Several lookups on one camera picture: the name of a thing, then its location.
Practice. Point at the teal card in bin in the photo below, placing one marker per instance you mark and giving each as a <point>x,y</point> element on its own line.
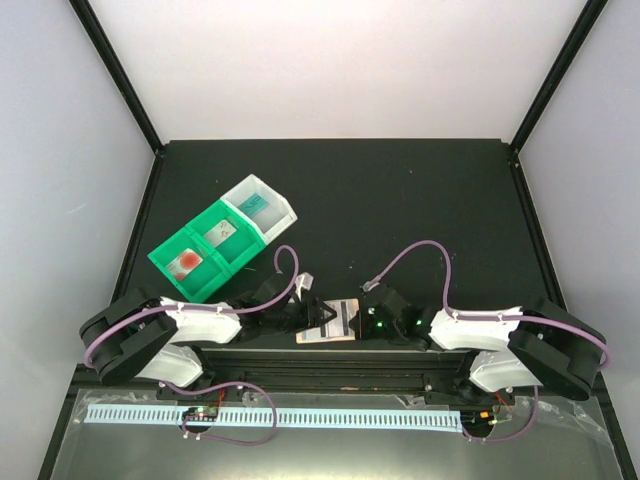
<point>253,205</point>

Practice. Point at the red dot card in bin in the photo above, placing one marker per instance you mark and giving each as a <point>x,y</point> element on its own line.
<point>183,264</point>

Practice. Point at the white translucent bin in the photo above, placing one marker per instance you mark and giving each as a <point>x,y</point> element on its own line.
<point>268,212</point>

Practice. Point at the green bin near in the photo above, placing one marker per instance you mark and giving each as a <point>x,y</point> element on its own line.
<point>202,282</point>

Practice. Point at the green bin middle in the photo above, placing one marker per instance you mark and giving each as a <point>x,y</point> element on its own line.
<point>240,248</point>

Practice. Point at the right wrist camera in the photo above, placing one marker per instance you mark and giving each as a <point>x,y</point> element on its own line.
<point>370,285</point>

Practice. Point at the right black frame post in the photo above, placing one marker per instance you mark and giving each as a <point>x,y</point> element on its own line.
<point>572,45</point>

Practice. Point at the black frame post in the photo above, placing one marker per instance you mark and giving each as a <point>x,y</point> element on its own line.
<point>572,45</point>
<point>97,35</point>

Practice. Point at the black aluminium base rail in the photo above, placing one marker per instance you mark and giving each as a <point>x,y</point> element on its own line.
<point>439,378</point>

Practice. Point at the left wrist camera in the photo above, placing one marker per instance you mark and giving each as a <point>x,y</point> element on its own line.
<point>303,282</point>

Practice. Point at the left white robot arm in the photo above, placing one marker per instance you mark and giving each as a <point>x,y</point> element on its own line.
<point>157,338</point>

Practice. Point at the tan card holder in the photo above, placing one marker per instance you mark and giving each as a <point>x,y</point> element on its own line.
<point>353,306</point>

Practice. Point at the controller board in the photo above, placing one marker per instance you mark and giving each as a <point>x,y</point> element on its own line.
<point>485,417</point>
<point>200,414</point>

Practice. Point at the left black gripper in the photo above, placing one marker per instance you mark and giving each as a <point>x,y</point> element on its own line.
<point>311,316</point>

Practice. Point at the floral card in bin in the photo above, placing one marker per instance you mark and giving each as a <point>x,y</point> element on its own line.
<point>220,232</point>

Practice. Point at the left controller board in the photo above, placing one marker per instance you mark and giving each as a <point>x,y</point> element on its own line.
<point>200,414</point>

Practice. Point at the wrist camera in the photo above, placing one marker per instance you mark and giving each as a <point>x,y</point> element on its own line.
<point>303,282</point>
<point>370,285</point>

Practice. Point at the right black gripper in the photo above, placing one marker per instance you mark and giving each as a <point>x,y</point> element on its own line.
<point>362,330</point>

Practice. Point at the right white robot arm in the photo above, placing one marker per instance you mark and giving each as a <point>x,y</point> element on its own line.
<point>537,344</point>

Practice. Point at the green bin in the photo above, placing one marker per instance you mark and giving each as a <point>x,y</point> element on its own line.
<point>202,282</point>
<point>240,248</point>

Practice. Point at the white slotted cable duct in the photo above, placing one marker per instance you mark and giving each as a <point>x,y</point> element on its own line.
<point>166,415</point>

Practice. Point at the left black frame post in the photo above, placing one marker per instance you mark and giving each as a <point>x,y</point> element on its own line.
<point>97,35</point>

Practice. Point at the right controller board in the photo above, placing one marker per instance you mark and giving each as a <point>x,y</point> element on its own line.
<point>485,417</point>

